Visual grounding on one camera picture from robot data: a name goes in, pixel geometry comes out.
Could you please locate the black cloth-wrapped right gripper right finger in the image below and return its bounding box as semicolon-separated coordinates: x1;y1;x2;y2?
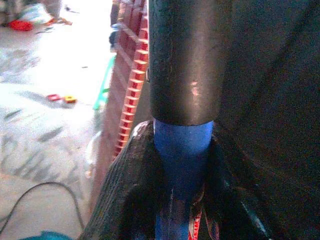
202;134;272;240

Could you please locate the teal round container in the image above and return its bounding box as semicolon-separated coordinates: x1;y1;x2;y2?
19;230;73;240

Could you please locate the red white printed strap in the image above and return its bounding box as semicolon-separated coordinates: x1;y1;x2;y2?
187;184;221;240

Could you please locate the red plastic toy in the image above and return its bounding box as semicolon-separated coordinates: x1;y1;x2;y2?
8;19;34;32

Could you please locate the green plastic frame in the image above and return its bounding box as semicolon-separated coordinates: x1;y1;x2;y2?
92;56;117;111

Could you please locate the orange small toy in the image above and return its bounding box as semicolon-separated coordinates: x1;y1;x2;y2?
46;16;73;26

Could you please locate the blue broom pole black grip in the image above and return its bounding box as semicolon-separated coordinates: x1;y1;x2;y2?
147;0;233;240

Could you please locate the black floor cable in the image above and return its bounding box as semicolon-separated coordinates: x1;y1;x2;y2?
0;181;86;232

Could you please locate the white green plastic bag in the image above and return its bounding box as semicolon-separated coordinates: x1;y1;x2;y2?
17;2;55;25

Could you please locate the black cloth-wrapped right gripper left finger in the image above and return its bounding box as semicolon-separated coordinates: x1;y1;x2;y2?
79;119;166;240

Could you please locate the dark cabinet panel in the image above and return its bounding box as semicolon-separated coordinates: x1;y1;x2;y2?
217;0;320;240

